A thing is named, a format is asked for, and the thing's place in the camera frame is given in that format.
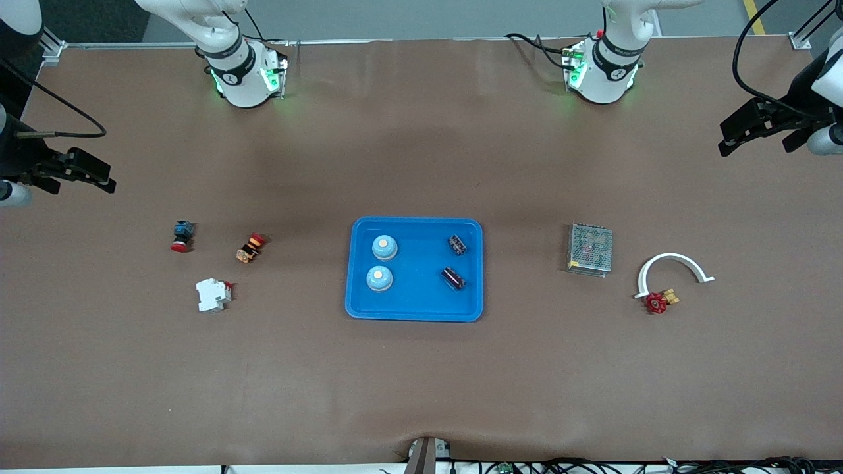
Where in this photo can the aluminium frame corner bracket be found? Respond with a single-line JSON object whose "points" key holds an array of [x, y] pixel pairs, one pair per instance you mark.
{"points": [[54, 51], [800, 41]]}

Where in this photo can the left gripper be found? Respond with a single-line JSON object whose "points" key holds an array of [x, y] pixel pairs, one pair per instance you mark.
{"points": [[792, 107]]}

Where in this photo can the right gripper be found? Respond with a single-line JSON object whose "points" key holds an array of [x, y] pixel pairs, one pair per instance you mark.
{"points": [[21, 158]]}

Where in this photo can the white circuit breaker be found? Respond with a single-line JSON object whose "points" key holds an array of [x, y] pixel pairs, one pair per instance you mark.
{"points": [[212, 295]]}

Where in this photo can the blue red push button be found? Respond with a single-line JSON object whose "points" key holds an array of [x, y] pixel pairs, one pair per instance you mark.
{"points": [[182, 236]]}

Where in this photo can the white label block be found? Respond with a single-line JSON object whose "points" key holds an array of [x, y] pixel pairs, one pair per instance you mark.
{"points": [[442, 450]]}

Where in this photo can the orange red button switch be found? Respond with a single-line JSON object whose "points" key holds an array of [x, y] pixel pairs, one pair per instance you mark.
{"points": [[250, 248]]}

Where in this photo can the blue plastic tray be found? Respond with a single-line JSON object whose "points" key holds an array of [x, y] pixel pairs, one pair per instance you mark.
{"points": [[421, 289]]}

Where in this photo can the metal mesh power supply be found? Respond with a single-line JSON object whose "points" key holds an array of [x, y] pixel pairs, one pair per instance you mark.
{"points": [[591, 249]]}

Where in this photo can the blue round knob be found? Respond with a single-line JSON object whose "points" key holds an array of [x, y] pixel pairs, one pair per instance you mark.
{"points": [[384, 247], [379, 278]]}

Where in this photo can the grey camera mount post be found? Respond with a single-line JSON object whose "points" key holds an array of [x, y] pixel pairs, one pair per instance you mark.
{"points": [[421, 457]]}

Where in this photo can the dark cylindrical capacitor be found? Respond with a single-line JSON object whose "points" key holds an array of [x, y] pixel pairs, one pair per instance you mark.
{"points": [[458, 245], [453, 278]]}

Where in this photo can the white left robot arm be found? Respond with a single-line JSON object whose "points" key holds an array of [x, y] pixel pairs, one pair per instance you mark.
{"points": [[606, 79]]}

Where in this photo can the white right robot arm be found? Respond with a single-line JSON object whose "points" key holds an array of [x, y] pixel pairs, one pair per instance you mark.
{"points": [[244, 79]]}

